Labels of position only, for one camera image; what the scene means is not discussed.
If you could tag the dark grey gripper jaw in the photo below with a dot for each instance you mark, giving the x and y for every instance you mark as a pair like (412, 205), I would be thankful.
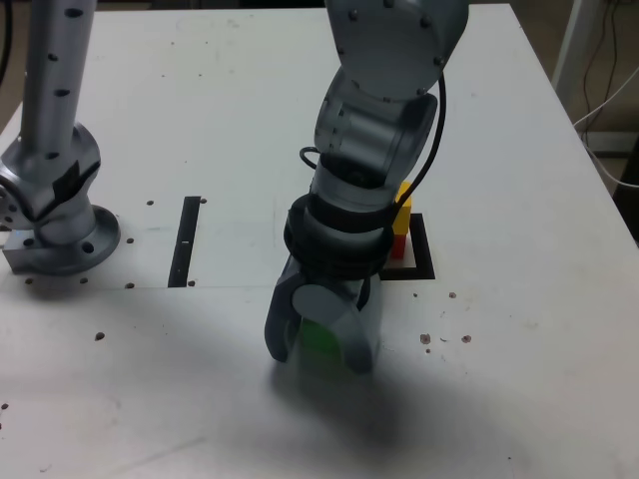
(279, 319)

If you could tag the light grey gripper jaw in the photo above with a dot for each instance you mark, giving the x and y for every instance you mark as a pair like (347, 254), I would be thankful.
(359, 329)

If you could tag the green cube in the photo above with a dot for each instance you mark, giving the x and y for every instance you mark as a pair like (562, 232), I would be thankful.
(319, 344)

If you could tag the red cube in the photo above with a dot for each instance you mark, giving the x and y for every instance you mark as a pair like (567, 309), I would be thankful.
(398, 247)

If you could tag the yellow cube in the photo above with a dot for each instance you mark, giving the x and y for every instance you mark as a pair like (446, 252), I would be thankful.
(403, 214)

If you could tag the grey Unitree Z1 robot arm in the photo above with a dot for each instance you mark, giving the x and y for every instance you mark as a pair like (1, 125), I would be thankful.
(389, 50)

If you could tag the black tape square outline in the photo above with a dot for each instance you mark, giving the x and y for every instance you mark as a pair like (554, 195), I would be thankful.
(424, 249)

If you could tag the black tape strip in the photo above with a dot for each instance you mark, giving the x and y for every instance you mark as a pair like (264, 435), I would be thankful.
(182, 244)

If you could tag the white metal post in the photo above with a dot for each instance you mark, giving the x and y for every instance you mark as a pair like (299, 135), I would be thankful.
(574, 40)

